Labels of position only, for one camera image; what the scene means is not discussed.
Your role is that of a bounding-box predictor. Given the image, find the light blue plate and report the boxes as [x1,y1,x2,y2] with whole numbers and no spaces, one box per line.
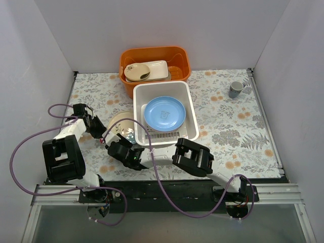
[108,110,136,144]

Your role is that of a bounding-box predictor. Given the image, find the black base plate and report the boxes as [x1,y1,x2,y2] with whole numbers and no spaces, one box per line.
[78,180,260,214]

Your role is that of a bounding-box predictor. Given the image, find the aluminium rail frame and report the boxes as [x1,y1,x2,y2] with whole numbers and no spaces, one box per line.
[20,67,317,243]

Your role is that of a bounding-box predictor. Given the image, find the orange plastic bin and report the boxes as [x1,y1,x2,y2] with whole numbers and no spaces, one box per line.
[119,46,191,98]

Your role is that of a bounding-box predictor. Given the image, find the grey ceramic cup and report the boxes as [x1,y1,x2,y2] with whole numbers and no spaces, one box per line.
[228,81,245,99]

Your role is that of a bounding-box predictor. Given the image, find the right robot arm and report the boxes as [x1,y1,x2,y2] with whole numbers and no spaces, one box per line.
[105,135,256,203]

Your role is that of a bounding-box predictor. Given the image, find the cream round floral dish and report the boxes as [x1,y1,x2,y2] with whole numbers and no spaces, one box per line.
[124,63,150,81]

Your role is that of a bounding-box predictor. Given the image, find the white plastic bin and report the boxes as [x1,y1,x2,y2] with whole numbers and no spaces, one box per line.
[133,81,199,146]

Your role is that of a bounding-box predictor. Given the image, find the cream rectangular tray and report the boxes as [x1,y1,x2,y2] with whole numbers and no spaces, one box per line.
[126,60,169,82]

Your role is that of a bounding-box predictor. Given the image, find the floral table mat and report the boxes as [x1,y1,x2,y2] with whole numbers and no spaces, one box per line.
[67,69,284,182]

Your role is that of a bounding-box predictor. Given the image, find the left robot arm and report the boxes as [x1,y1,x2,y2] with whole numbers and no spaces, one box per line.
[42,103,108,203]

